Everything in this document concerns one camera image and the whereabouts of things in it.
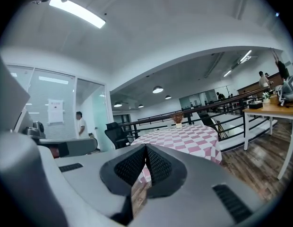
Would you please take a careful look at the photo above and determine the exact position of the black metal railing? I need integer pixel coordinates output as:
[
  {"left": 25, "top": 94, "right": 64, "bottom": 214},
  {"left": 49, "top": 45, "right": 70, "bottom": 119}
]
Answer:
[{"left": 119, "top": 87, "right": 277, "bottom": 139}]

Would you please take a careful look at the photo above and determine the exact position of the long ceiling light bar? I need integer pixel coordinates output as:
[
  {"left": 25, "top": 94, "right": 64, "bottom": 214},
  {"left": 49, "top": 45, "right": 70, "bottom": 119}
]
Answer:
[{"left": 49, "top": 0, "right": 106, "bottom": 29}]

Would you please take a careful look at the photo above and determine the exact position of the wooden table with white legs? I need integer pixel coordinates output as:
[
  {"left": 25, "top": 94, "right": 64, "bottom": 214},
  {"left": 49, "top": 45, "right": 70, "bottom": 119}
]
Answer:
[{"left": 242, "top": 100, "right": 293, "bottom": 181}]

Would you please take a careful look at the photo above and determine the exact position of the pink checkered cloth covered table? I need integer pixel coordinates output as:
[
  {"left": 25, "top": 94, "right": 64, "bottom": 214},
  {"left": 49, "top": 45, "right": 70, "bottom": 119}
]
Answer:
[{"left": 130, "top": 124, "right": 223, "bottom": 184}]

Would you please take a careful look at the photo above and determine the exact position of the dried plant in white pot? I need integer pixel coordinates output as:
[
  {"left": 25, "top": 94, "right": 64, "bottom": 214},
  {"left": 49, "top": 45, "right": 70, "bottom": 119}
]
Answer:
[{"left": 170, "top": 112, "right": 184, "bottom": 129}]

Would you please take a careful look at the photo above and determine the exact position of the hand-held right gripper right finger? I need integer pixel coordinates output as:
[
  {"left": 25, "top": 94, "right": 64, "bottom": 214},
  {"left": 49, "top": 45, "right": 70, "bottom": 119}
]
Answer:
[{"left": 127, "top": 143, "right": 265, "bottom": 227}]

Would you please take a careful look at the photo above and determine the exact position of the grey and white bag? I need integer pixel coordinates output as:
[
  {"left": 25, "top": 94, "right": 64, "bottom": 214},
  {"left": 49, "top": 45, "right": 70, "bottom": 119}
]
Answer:
[{"left": 277, "top": 76, "right": 293, "bottom": 103}]

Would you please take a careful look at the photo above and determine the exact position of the black mesh office chair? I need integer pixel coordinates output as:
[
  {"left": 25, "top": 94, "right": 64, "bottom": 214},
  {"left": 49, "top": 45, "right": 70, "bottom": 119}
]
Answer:
[{"left": 104, "top": 122, "right": 132, "bottom": 150}]

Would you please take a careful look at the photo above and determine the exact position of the frosted glass door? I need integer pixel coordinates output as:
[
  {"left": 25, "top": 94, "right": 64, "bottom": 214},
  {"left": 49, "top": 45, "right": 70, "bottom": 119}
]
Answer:
[{"left": 77, "top": 78, "right": 113, "bottom": 152}]

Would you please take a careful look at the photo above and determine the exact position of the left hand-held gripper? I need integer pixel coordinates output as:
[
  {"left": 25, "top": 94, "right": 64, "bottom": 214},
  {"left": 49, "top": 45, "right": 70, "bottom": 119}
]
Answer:
[{"left": 13, "top": 107, "right": 98, "bottom": 158}]

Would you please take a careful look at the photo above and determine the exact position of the white paper poster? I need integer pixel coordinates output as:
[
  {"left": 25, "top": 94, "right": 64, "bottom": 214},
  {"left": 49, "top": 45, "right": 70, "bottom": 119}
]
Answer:
[{"left": 47, "top": 99, "right": 65, "bottom": 124}]

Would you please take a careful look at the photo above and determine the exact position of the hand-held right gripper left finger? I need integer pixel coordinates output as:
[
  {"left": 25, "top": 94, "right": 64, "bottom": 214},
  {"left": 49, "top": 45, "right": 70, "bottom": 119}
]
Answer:
[{"left": 54, "top": 143, "right": 147, "bottom": 227}]

